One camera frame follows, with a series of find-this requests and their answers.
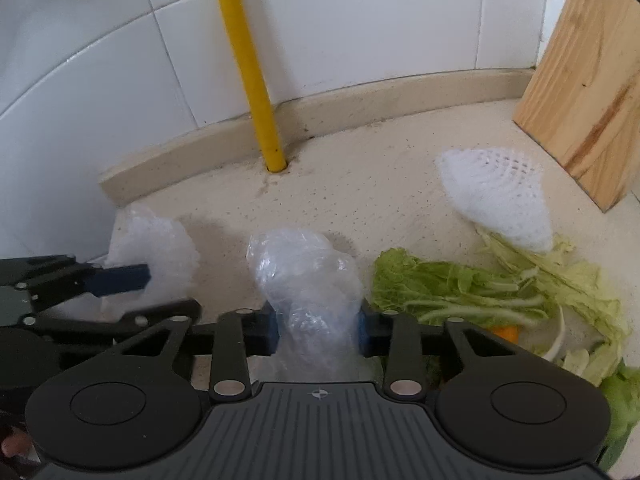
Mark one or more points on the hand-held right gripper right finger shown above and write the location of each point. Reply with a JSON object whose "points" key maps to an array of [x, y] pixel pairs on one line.
{"points": [[361, 332]]}

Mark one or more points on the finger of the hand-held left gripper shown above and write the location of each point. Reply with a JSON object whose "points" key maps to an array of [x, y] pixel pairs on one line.
{"points": [[150, 312], [120, 280]]}

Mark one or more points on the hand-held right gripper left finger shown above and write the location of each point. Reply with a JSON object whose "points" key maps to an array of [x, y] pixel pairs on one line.
{"points": [[271, 332]]}

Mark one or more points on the clear plastic bag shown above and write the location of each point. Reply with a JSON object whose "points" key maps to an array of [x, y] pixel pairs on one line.
{"points": [[305, 280], [160, 240]]}

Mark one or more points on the white-stemmed napa cabbage leaf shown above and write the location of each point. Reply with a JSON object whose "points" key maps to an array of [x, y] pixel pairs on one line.
{"points": [[450, 287]]}

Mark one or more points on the orange peel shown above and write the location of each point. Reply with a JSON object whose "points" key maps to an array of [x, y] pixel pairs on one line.
{"points": [[505, 332]]}

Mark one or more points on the bright green cabbage leaf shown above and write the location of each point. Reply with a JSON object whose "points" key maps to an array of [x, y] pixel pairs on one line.
{"points": [[622, 400]]}

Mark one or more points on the person's left hand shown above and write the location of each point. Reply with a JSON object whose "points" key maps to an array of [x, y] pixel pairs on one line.
{"points": [[15, 442]]}

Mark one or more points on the large white foam net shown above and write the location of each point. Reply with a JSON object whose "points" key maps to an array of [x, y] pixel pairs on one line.
{"points": [[500, 200]]}

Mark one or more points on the pale yellow cabbage leaf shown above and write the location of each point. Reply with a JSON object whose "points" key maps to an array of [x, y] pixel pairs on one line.
{"points": [[575, 275]]}

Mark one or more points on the yellow pipe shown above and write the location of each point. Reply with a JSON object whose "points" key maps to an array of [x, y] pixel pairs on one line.
{"points": [[250, 70]]}

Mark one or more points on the wooden knife block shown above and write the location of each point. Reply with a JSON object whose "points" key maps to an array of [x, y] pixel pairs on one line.
{"points": [[585, 85]]}

